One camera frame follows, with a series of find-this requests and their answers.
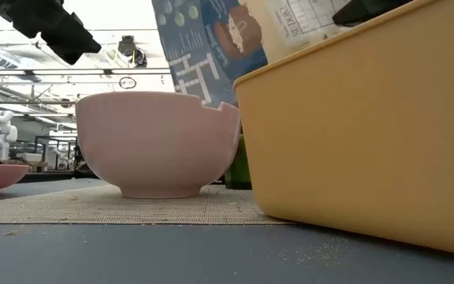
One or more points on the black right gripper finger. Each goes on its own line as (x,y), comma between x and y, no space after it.
(369,8)

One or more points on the pink bowl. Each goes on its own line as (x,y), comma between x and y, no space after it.
(156,146)

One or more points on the blue Frosted Flakes cereal box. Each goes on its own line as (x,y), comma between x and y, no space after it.
(211,39)

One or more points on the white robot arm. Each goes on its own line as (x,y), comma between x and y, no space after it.
(1,130)

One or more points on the small white robot arm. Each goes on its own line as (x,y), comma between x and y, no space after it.
(60,158)

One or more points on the black ceiling device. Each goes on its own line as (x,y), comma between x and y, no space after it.
(127,45)

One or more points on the yellow plastic tray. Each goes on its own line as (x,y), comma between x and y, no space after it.
(361,138)

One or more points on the grey woven placemat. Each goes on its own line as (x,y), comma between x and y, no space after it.
(93,209)

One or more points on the green glass cup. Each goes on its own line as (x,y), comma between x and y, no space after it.
(239,169)

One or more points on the black table frame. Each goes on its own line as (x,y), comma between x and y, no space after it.
(53,177)

